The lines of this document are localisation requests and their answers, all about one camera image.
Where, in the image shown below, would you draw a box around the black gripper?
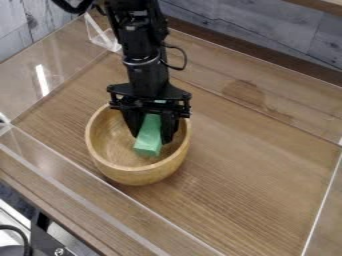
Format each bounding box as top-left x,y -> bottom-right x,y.
107,57 -> 191,144

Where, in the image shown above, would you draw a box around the green rectangular stick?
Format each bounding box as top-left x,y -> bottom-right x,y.
134,114 -> 162,157

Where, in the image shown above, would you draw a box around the round wooden bowl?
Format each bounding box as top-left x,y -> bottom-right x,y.
85,104 -> 193,186

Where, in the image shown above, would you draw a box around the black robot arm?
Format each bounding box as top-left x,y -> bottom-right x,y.
105,0 -> 191,144

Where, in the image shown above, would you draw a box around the clear acrylic tray walls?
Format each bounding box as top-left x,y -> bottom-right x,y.
0,20 -> 342,256

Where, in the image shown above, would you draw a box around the clear acrylic corner bracket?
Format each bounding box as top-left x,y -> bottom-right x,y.
85,13 -> 122,52

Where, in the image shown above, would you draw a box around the black table leg frame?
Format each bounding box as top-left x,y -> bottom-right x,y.
31,211 -> 77,256

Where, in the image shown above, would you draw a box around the black cable on floor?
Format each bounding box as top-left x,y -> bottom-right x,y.
0,224 -> 39,256

